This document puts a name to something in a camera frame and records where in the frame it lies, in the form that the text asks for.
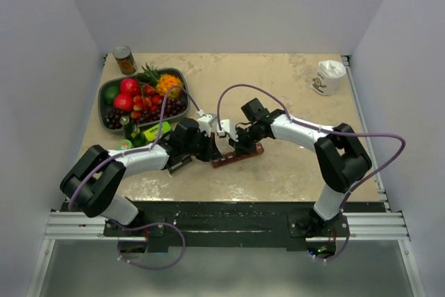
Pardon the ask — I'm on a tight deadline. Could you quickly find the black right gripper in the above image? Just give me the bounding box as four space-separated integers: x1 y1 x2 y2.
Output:
229 123 262 156

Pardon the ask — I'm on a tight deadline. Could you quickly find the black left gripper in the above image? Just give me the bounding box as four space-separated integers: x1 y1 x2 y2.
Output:
182 130 222 162

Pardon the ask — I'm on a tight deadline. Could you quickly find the red weekly pill organizer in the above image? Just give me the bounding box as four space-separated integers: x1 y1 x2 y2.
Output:
211 143 264 168

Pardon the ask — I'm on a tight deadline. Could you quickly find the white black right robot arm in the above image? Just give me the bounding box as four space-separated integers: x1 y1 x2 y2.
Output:
229 98 372 236

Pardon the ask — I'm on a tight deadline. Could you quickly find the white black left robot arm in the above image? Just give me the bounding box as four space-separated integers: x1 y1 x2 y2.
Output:
60 114 220 236

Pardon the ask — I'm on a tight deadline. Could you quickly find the black razor stand box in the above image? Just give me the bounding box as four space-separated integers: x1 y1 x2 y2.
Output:
168 156 192 174

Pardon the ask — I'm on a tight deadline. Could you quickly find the dark red grape bunch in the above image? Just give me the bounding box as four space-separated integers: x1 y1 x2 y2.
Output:
102 99 188 130

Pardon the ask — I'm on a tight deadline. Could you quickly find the green small box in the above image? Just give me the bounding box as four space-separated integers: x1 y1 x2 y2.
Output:
143 121 172 142

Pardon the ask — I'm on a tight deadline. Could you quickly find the strawberry pile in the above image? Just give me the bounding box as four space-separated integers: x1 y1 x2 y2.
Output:
131 84 163 119

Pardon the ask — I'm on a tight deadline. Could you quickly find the green glass bottle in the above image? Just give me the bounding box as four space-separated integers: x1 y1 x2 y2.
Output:
120 116 148 147

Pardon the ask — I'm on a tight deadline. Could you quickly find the dark grey fruit tray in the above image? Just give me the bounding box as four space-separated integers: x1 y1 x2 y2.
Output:
98 66 190 133

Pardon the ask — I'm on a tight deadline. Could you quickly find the orange spiky fruit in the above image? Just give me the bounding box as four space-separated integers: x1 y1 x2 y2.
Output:
156 74 184 99

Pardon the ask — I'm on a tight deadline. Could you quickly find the red apple lower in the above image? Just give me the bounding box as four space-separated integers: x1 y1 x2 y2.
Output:
113 93 134 113

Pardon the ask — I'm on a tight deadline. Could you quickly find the red apple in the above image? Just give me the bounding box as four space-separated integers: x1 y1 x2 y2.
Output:
120 78 140 97
113 93 134 113

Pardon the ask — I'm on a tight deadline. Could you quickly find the red apple upper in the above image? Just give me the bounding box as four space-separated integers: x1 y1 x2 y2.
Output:
120 78 140 97

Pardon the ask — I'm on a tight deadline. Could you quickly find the green lime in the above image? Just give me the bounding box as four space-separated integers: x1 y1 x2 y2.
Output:
102 85 120 105

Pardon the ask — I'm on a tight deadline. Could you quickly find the tin can yellow label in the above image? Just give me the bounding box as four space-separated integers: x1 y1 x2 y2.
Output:
113 46 137 75

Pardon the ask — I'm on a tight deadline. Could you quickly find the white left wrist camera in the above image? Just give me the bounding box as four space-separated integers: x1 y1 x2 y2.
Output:
196 109 216 137

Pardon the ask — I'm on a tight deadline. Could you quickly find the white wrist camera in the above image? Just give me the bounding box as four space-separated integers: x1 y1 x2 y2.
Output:
196 109 216 137
216 119 232 138

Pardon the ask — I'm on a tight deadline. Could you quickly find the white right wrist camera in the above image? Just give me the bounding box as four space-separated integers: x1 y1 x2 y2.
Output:
216 119 232 138

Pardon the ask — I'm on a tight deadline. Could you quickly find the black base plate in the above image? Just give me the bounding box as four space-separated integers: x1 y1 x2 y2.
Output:
99 201 385 254

